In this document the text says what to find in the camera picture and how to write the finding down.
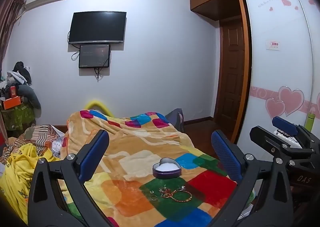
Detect green thermos bottle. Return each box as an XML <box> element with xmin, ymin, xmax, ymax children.
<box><xmin>304</xmin><ymin>112</ymin><xmax>316</xmax><ymax>132</ymax></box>

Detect brown wooden door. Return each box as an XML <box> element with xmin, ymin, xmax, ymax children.
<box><xmin>214</xmin><ymin>18</ymin><xmax>244</xmax><ymax>135</ymax></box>

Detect dark red striped curtain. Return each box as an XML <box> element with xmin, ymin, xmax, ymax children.
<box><xmin>1</xmin><ymin>0</ymin><xmax>25</xmax><ymax>66</ymax></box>

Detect yellow pillow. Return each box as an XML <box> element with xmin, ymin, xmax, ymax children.
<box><xmin>85</xmin><ymin>100</ymin><xmax>114</xmax><ymax>117</ymax></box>

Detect yellow cartoon bedsheet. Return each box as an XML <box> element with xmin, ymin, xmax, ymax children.
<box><xmin>1</xmin><ymin>144</ymin><xmax>60</xmax><ymax>223</ymax></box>

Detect small black wall monitor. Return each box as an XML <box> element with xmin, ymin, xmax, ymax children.
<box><xmin>79</xmin><ymin>44</ymin><xmax>111</xmax><ymax>69</ymax></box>

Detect grey purple bag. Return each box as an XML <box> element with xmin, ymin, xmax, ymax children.
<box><xmin>165</xmin><ymin>108</ymin><xmax>184</xmax><ymax>133</ymax></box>

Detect orange box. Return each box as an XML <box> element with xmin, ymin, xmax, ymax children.
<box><xmin>3</xmin><ymin>96</ymin><xmax>21</xmax><ymax>110</ymax></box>

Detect purple heart-shaped tin box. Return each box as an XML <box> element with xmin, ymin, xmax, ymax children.
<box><xmin>152</xmin><ymin>158</ymin><xmax>182</xmax><ymax>179</ymax></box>

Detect pile of clothes and boxes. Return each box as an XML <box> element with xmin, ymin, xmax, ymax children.
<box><xmin>1</xmin><ymin>61</ymin><xmax>42</xmax><ymax>133</ymax></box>

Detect colourful beaded charm jewelry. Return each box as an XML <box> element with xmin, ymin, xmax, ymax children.
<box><xmin>159</xmin><ymin>185</ymin><xmax>185</xmax><ymax>198</ymax></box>

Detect striped brown cloth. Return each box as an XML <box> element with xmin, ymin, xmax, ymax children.
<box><xmin>1</xmin><ymin>125</ymin><xmax>65</xmax><ymax>164</ymax></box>

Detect white red wardrobe sticker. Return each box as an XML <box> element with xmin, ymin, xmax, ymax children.
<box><xmin>266</xmin><ymin>40</ymin><xmax>280</xmax><ymax>51</ymax></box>

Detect white suitcase with stickers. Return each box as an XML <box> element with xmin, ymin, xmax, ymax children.
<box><xmin>273</xmin><ymin>129</ymin><xmax>302</xmax><ymax>148</ymax></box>

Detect black wall-mounted television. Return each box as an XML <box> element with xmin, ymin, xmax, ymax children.
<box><xmin>68</xmin><ymin>11</ymin><xmax>126</xmax><ymax>44</ymax></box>

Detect white wardrobe door pink hearts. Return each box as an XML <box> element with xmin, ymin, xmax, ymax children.
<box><xmin>238</xmin><ymin>0</ymin><xmax>319</xmax><ymax>160</ymax></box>

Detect colourful plush patchwork blanket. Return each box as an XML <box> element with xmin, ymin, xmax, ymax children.
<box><xmin>61</xmin><ymin>110</ymin><xmax>236</xmax><ymax>226</ymax></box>

